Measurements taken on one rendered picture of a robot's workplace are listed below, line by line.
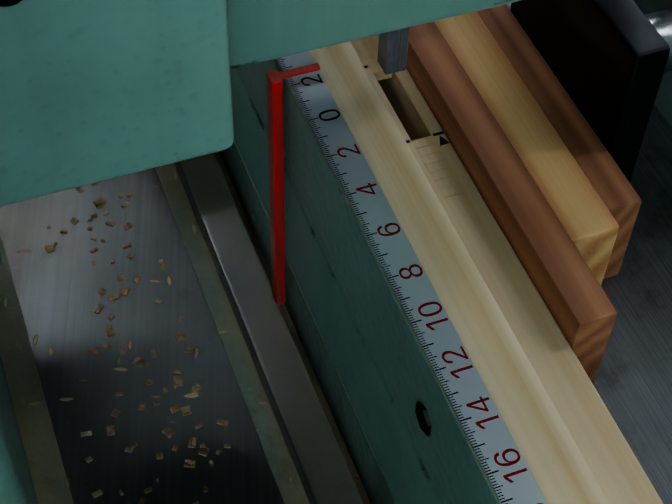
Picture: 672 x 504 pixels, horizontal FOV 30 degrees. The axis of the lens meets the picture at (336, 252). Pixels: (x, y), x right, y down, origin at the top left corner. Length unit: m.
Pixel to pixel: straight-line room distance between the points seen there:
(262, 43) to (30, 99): 0.09
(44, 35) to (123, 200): 0.31
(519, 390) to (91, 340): 0.26
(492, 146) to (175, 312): 0.21
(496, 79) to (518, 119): 0.02
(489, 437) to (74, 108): 0.16
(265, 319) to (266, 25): 0.20
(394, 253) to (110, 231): 0.25
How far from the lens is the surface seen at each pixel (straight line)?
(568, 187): 0.47
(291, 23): 0.43
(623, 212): 0.48
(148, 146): 0.39
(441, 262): 0.44
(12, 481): 0.45
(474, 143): 0.48
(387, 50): 0.50
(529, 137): 0.49
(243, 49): 0.43
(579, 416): 0.43
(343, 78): 0.50
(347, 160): 0.46
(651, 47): 0.47
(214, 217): 0.63
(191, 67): 0.38
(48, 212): 0.66
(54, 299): 0.63
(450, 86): 0.50
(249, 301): 0.60
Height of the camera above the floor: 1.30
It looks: 51 degrees down
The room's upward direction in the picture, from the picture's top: 2 degrees clockwise
